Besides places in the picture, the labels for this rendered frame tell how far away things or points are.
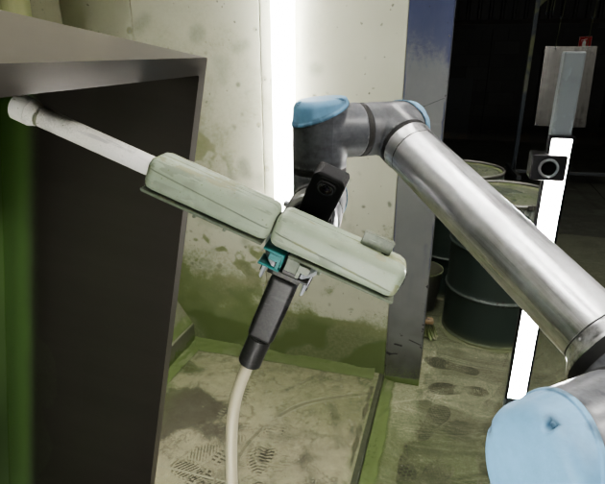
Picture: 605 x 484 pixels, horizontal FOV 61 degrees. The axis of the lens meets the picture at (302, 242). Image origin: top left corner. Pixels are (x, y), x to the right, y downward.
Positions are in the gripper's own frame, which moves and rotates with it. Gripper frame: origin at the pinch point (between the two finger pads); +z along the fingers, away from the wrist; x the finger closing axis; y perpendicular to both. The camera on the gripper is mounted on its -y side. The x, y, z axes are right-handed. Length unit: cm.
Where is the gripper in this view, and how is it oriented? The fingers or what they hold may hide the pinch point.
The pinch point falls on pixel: (292, 260)
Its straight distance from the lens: 58.2
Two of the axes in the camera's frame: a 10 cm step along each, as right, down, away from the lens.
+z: -1.6, 3.4, -9.3
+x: -9.1, -4.3, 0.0
